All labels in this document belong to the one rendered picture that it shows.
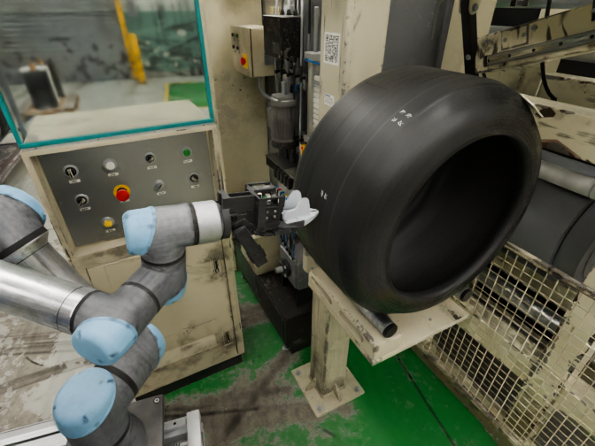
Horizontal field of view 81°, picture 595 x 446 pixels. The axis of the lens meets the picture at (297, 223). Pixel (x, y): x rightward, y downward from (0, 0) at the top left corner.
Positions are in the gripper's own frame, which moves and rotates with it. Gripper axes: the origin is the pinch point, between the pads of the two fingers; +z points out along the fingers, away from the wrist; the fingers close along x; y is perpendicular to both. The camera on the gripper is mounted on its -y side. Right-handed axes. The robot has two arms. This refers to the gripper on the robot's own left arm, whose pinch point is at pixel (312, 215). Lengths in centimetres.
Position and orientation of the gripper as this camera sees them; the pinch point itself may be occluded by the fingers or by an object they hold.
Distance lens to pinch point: 73.5
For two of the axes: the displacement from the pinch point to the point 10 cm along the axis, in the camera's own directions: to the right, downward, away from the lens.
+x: -4.6, -4.8, 7.5
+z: 8.8, -1.4, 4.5
